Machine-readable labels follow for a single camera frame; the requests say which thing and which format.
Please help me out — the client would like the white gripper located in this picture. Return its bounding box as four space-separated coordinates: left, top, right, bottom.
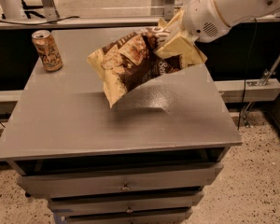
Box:
155 0 231 68

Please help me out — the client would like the brown sea salt chip bag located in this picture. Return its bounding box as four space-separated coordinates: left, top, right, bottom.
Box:
87 27 181 107

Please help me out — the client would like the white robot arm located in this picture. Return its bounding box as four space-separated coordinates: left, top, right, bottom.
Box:
159 0 280 65

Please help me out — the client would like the orange soda can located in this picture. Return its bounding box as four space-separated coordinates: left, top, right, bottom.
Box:
32 30 63 72

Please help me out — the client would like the grey drawer cabinet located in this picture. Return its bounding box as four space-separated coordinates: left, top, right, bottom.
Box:
0 25 243 224

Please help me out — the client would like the top drawer with knob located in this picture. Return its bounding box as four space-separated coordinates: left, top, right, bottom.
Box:
18 162 223 199

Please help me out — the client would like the drawer with knob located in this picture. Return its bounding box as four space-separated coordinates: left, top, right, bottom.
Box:
18 162 223 199
49 189 203 217

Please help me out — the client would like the middle drawer with knob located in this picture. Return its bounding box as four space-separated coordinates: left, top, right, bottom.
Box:
49 189 203 217

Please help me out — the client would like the bottom drawer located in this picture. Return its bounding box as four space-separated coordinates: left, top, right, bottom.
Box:
54 208 192 224

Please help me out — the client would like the white pipe background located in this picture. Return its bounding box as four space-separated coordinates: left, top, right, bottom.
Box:
0 0 26 20

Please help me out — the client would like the black cable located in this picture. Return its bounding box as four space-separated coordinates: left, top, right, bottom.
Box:
0 15 81 26

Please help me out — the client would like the grey metal frame rail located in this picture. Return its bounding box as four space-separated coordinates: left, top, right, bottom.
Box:
0 12 280 31

